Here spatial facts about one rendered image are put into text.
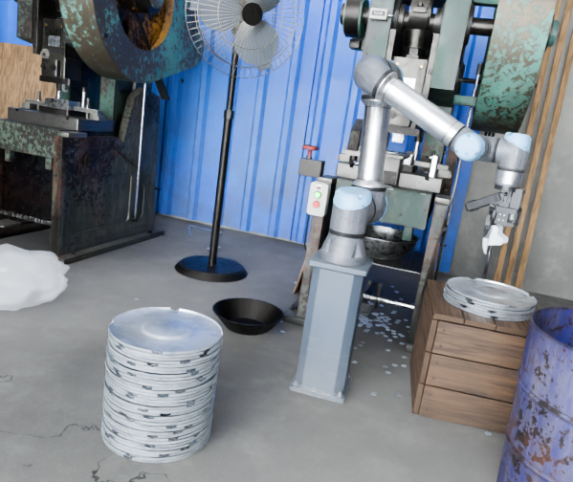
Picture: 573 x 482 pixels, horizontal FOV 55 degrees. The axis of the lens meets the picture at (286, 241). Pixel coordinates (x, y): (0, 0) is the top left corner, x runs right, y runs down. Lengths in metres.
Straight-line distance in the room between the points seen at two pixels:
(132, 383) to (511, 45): 1.63
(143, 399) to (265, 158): 2.67
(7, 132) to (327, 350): 2.07
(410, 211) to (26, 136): 1.92
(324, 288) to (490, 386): 0.60
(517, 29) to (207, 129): 2.43
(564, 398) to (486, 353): 0.48
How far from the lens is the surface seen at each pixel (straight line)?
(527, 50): 2.17
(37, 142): 3.07
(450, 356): 1.86
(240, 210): 3.97
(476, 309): 1.90
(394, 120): 2.43
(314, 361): 1.85
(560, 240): 3.78
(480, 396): 1.92
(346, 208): 1.72
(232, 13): 2.79
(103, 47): 2.75
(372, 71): 1.73
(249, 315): 2.44
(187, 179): 4.11
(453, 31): 2.43
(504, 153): 1.75
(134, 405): 1.45
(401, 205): 2.32
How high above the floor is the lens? 0.89
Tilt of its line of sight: 13 degrees down
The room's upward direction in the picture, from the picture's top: 8 degrees clockwise
